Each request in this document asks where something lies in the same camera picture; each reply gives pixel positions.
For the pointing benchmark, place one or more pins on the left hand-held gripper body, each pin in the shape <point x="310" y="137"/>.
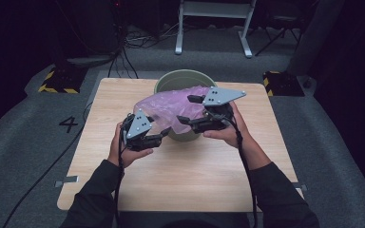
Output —
<point x="138" y="126"/>

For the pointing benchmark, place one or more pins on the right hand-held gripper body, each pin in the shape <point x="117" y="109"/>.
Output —
<point x="220" y="96"/>

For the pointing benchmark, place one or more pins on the pink plastic bag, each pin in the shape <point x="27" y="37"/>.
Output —
<point x="168" y="107"/>

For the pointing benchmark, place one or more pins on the green plastic bin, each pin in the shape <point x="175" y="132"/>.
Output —
<point x="179" y="81"/>

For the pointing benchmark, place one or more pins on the person's left hand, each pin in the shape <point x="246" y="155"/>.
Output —
<point x="120" y="155"/>

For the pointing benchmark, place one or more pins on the person's right hand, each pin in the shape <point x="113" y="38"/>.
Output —
<point x="234" y="136"/>

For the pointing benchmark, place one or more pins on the black yellow striped block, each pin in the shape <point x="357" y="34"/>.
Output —
<point x="63" y="80"/>
<point x="283" y="85"/>

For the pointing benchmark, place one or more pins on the black tripod stand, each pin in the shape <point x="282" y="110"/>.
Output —
<point x="277" y="31"/>

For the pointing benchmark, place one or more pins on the grey tape strip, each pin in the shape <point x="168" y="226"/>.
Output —
<point x="67" y="181"/>

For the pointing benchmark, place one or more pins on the person's lap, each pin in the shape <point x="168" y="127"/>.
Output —
<point x="183" y="221"/>

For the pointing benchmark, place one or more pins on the grey curtain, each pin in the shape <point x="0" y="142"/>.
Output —
<point x="316" y="34"/>

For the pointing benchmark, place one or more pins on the small grey tape piece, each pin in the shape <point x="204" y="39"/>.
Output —
<point x="301" y="187"/>

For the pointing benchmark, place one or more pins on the white desk frame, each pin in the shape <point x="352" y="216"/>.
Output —
<point x="214" y="9"/>

